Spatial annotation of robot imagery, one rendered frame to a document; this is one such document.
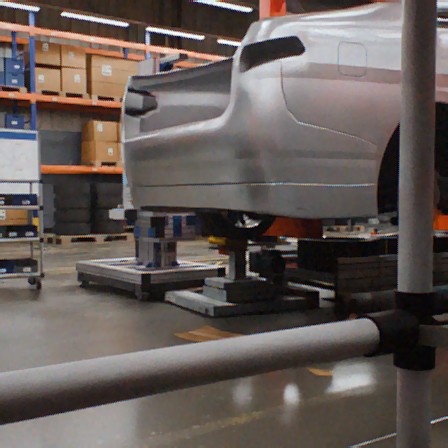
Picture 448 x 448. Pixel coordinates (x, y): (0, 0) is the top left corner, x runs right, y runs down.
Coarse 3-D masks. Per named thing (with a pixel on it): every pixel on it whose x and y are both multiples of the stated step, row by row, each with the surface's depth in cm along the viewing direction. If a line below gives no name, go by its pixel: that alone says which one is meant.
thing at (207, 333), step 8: (200, 328) 419; (208, 328) 419; (216, 328) 419; (184, 336) 400; (192, 336) 400; (200, 336) 400; (208, 336) 400; (216, 336) 400; (224, 336) 400; (232, 336) 400
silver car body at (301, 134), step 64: (256, 64) 309; (320, 64) 297; (384, 64) 315; (128, 128) 426; (192, 128) 326; (256, 128) 294; (320, 128) 298; (384, 128) 317; (192, 192) 343; (256, 192) 301; (320, 192) 300; (384, 192) 368
